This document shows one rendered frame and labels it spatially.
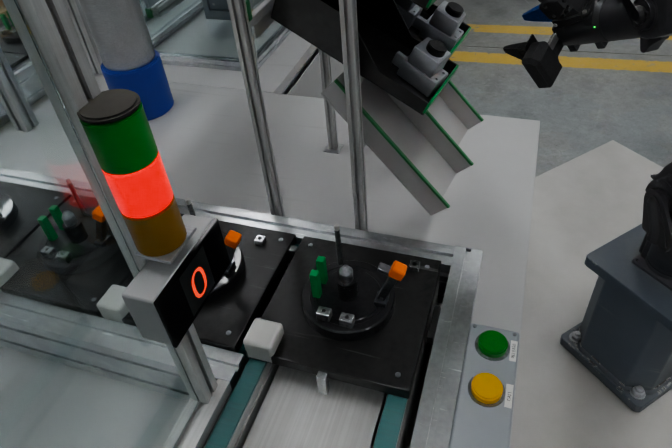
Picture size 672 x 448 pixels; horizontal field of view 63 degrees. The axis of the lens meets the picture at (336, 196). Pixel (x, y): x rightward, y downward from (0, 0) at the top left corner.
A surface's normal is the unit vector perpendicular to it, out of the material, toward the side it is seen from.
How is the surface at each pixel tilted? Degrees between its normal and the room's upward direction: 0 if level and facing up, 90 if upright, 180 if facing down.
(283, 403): 0
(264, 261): 0
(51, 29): 90
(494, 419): 0
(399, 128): 45
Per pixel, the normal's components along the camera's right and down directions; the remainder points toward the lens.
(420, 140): 0.57, -0.36
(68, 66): 0.95, 0.15
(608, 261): -0.07, -0.76
